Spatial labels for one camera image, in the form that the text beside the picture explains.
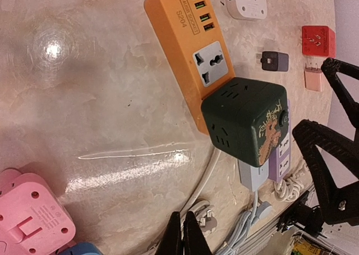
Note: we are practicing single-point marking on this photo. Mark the light blue power strip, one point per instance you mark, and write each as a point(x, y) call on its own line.
point(253, 177)

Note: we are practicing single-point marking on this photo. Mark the purple power strip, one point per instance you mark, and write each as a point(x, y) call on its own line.
point(280, 159)

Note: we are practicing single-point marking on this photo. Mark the black charger plug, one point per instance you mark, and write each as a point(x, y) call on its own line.
point(273, 61)

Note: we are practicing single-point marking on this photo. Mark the small pink charger plug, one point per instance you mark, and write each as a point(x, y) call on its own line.
point(313, 78)

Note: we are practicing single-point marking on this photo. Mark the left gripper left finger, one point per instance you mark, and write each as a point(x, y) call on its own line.
point(171, 243)

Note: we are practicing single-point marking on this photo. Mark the dark green cube adapter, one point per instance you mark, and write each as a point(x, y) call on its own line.
point(247, 119)

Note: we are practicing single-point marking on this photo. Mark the red cube adapter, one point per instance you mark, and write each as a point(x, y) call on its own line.
point(319, 41)

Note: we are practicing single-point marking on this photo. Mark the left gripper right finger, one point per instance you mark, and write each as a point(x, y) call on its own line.
point(193, 239)

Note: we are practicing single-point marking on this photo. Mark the white charger plug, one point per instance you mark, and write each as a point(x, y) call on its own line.
point(247, 9)

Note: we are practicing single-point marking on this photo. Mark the blue square plug adapter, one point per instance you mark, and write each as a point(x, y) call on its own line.
point(84, 248)

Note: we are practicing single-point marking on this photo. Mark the pink square plug adapter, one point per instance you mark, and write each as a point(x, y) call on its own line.
point(32, 219)

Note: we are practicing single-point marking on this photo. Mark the orange power strip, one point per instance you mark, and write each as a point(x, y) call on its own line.
point(193, 43)

